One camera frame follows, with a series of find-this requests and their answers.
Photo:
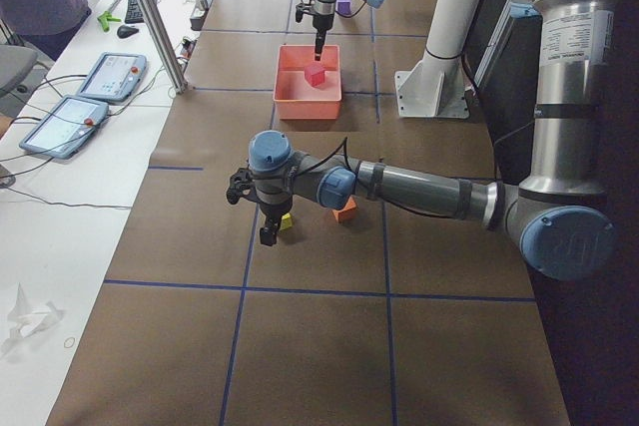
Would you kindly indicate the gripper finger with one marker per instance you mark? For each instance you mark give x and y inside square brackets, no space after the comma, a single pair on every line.
[319,43]
[269,232]

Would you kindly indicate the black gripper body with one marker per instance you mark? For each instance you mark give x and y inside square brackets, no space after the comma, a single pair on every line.
[320,23]
[274,210]

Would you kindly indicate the yellow foam block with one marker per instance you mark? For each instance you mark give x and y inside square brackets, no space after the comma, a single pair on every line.
[286,221]

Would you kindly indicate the red foam block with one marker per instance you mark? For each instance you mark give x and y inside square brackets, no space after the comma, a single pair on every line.
[314,74]

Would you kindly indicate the pink plastic bin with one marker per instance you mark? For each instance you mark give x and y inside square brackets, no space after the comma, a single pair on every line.
[294,98]

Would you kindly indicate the purple foam block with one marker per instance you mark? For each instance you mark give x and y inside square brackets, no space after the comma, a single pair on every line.
[343,7]

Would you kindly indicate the orange foam block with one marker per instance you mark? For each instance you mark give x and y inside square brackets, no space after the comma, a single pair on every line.
[348,212]

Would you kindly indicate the black computer mouse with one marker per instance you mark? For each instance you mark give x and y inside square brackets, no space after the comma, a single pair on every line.
[126,31]

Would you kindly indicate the upper teach pendant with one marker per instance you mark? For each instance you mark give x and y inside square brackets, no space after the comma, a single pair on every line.
[114,77]

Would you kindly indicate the teach pendant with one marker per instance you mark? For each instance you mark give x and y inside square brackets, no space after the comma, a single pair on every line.
[67,128]
[114,77]

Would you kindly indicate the lower teach pendant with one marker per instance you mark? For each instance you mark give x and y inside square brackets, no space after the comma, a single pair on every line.
[67,128]

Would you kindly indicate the crumpled white paper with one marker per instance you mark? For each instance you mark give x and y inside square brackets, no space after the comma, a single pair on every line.
[20,319]

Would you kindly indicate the person in purple shirt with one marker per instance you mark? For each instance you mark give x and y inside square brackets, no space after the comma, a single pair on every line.
[49,25]

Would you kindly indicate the grey office chair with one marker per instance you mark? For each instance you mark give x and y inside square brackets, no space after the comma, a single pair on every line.
[16,62]

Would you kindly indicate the white pedestal column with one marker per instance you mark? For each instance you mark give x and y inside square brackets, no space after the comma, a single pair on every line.
[434,87]

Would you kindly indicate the aluminium frame post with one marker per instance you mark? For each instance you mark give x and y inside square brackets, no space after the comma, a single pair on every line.
[163,44]

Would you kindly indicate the green handled tool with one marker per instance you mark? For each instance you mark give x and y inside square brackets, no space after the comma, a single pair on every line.
[106,19]

